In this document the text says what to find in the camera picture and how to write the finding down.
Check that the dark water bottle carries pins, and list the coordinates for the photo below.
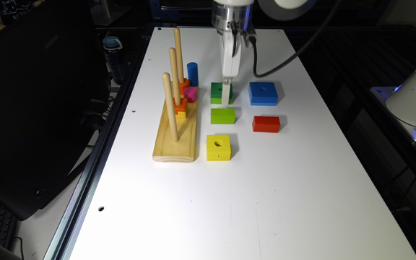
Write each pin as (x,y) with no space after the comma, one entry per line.
(116,58)

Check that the blue cylinder block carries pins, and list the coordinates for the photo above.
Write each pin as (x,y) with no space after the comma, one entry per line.
(193,74)

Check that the black Samsung monitor back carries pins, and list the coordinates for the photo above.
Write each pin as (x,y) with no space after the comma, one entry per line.
(54,88)

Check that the red rectangular block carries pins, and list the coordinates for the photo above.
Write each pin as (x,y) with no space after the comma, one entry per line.
(268,124)

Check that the orange block on middle peg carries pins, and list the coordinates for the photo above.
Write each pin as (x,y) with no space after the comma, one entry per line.
(182,107)

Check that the back wooden peg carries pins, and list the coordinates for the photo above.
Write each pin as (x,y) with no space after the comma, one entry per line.
(178,50)

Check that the yellow block under orange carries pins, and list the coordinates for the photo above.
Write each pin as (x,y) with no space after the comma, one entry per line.
(180,114)

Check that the front wooden peg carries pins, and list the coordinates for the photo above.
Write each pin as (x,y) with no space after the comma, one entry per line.
(170,106)

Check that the magenta cylinder block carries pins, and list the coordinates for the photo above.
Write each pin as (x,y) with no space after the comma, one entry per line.
(190,93)

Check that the light green rectangular block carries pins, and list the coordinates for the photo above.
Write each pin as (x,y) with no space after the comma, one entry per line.
(222,116)

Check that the wooden peg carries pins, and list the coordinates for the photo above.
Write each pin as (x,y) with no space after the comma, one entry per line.
(170,106)
(178,50)
(174,72)

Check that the blue square block with hole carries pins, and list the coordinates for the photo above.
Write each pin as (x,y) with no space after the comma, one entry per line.
(263,93)

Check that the middle wooden peg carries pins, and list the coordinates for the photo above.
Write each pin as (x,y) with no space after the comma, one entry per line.
(174,72)

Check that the yellow square block with hole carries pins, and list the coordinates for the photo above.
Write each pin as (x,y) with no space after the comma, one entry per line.
(218,148)

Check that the wooden peg board base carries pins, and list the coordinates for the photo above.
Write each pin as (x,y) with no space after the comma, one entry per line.
(182,151)

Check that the dark green square block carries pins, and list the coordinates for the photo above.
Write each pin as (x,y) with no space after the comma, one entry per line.
(216,93)

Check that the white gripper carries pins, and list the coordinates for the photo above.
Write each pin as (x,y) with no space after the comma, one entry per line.
(231,48)

